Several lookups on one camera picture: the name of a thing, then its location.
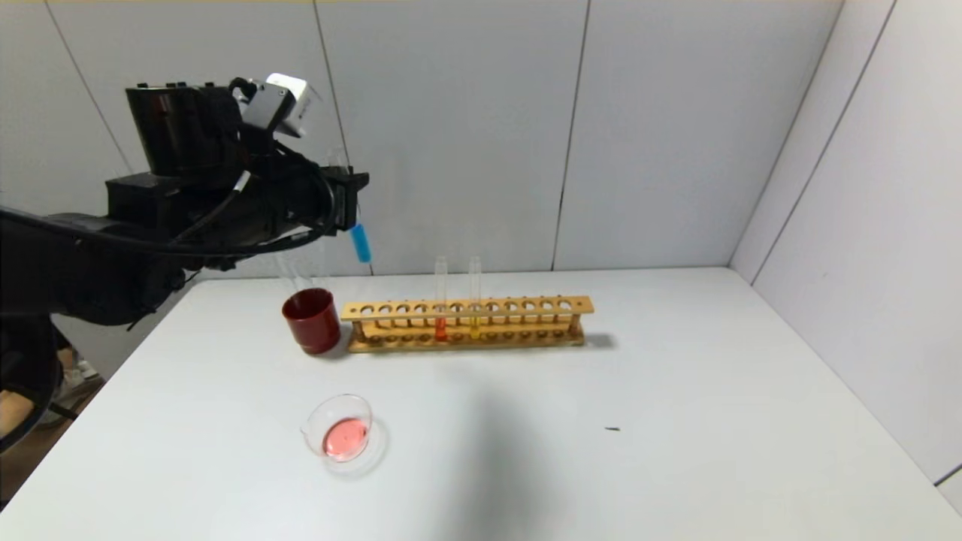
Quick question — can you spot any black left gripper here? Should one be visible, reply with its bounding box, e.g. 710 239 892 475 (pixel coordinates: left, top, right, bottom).
283 165 370 236

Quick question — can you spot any test tube blue pigment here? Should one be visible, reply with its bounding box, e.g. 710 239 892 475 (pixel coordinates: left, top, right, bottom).
329 145 374 264

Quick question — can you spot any empty glass test tube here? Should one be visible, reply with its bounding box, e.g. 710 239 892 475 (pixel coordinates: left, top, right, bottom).
274 252 305 295

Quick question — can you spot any wooden test tube rack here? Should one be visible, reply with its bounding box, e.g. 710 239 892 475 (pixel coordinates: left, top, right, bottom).
342 296 594 353

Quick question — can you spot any test tube red pigment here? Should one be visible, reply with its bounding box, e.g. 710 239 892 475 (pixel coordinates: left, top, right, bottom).
434 257 449 343

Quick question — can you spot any test tube yellow pigment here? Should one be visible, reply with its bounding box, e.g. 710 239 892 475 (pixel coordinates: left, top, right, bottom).
469 256 483 340

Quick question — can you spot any dark red cup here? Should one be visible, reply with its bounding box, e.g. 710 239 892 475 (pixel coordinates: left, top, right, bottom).
282 288 341 354

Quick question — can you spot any clear glass dish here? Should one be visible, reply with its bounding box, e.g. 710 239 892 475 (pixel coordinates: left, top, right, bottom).
302 393 389 476

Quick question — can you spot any white sneaker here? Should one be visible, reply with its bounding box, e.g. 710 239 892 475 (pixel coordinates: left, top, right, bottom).
59 359 104 391

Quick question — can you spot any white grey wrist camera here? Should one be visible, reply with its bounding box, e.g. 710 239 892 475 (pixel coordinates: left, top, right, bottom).
242 73 313 138

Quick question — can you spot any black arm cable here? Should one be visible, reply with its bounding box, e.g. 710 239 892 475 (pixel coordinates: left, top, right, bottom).
0 162 337 260

